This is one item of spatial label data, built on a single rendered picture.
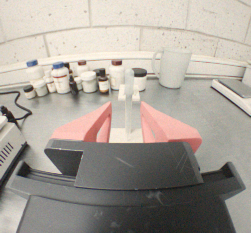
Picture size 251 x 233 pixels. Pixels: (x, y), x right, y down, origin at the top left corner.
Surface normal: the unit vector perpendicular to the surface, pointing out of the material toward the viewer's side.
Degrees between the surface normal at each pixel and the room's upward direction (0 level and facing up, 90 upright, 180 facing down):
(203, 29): 90
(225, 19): 90
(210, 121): 0
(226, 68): 90
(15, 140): 90
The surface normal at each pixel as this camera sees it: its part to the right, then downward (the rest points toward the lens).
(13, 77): 0.11, 0.58
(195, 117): 0.00, -0.81
